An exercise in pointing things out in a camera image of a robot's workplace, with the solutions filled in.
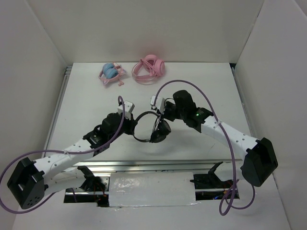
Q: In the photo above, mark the pink gaming headphones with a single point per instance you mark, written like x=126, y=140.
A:
x=148, y=70

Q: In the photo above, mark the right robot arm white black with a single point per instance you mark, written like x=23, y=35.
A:
x=258, y=155

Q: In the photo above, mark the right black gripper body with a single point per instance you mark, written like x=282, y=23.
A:
x=172, y=112

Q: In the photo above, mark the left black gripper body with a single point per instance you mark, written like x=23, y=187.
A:
x=127, y=127

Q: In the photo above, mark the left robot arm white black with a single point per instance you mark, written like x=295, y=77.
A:
x=33, y=180

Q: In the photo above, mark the black wired headphones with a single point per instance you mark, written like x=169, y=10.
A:
x=161, y=129

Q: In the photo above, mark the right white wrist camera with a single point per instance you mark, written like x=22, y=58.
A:
x=157, y=104

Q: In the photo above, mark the pink blue cat-ear headphones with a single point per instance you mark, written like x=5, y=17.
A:
x=112, y=72

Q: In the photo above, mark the white taped cover sheet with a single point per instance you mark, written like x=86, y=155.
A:
x=155, y=189

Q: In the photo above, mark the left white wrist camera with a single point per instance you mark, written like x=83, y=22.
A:
x=126, y=108

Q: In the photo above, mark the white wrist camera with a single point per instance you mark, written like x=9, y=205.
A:
x=126, y=108
x=157, y=104

